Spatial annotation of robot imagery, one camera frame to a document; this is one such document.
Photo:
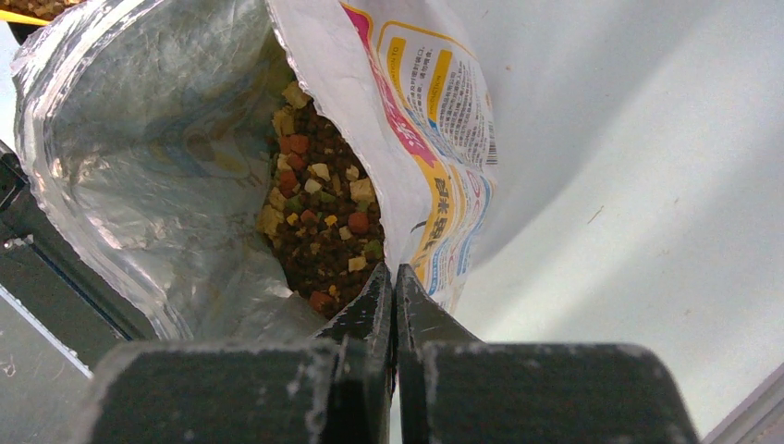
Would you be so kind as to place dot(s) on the white slotted cable duct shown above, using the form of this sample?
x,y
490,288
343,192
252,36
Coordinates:
x,y
27,344

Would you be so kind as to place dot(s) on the cat food bag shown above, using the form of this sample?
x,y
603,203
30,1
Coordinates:
x,y
218,162

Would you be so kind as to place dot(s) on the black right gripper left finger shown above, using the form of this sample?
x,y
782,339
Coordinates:
x,y
334,387

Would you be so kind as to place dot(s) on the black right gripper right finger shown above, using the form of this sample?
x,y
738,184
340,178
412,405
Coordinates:
x,y
455,388

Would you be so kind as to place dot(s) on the yellow plastic food scoop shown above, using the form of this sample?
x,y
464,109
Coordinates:
x,y
11,17

